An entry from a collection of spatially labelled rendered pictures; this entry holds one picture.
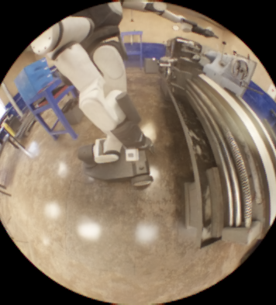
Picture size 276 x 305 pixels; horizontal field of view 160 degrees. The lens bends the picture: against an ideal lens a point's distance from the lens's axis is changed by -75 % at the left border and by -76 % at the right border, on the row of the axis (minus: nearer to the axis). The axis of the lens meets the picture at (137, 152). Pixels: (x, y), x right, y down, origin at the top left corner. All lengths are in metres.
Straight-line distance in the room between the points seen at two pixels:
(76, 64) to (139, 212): 1.03
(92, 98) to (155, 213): 0.97
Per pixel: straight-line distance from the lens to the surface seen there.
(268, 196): 0.56
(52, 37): 0.22
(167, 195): 1.03
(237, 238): 0.57
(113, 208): 1.02
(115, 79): 0.41
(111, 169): 0.90
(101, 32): 0.42
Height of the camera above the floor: 0.99
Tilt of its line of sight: 60 degrees down
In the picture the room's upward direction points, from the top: 1 degrees counter-clockwise
